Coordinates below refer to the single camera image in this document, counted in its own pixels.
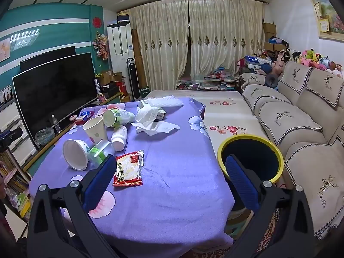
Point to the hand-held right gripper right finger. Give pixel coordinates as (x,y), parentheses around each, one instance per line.
(239,177)

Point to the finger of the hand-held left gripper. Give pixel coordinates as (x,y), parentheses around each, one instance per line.
(10,135)

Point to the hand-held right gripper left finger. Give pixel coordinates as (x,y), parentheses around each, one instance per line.
(100,182)

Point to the black yellow-rimmed trash bin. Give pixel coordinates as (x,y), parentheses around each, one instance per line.
(252,156)

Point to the clear green-banded plastic cup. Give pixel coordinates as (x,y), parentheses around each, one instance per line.
(98,153)

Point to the red snack packet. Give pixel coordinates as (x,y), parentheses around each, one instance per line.
(127,169)

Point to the white paper bowl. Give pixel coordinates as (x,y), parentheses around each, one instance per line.
(75,156)

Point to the white pill bottle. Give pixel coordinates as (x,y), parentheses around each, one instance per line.
(119,138)

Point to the white paper cup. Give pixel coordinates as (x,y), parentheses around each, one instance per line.
(94,130)

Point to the green white plastic cup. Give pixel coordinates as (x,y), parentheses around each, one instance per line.
(118,117)

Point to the green white medicine box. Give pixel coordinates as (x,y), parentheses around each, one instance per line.
(161,114)

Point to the white foam net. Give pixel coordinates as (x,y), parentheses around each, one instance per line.
(165,102)

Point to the white drawer cabinet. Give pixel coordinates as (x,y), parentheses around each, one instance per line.
(13,118)

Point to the glass ashtray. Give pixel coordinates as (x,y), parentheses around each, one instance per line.
(44,137)

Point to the clear water bottle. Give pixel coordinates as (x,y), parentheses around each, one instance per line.
(57,125)

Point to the green plastic stool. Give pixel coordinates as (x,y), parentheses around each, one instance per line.
(237,225)

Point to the pile of books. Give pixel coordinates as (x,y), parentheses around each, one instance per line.
(13,188)

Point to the large black television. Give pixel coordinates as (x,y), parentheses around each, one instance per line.
(53,94)

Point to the patterned floor rug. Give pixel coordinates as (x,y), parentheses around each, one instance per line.
(268,233)

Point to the pink round container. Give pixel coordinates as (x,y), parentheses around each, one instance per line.
(73,117)

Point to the purple floral tablecloth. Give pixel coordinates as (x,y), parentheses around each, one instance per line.
(166,188)

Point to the small blue box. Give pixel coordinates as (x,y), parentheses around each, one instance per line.
(86,117)

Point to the white floral mattress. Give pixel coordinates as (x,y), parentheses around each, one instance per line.
(228,110)

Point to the beige sofa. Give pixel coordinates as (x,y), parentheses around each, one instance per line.
(303,118)

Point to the yellow plastic bucket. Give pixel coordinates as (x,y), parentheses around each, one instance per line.
(126,96)

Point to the black long box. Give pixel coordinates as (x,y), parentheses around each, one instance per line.
(98,88)

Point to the glass coffee table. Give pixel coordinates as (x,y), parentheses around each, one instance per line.
(209,84)

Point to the open cardboard box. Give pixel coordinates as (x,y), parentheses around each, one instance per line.
(107,76)

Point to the black tower fan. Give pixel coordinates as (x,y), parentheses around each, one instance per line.
(133,78)

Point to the blue white bag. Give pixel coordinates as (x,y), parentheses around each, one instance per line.
(255,63)

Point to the artificial flower bunch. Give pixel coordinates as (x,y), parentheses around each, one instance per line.
(100,45)

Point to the brown upright board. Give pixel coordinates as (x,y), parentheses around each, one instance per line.
(138,53)

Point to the pile of plush toys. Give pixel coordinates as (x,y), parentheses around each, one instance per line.
(309,59)

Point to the white standing air conditioner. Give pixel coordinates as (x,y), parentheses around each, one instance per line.
(118,45)

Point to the beige patterned curtain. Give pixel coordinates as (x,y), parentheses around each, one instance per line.
(223,37)
(161,43)

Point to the stack of cardboard boxes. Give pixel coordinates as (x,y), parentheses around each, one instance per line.
(269,35)

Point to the dark blue flat box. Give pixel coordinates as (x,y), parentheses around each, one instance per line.
(123,18)

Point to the framed flower painting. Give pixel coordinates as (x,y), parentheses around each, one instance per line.
(333,10)

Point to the photo frame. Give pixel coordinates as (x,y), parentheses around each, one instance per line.
(6,94)

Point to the glass wall decoration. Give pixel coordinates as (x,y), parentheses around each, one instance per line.
(24,39)

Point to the red round wall ornament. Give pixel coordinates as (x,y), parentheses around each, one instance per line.
(96,22)

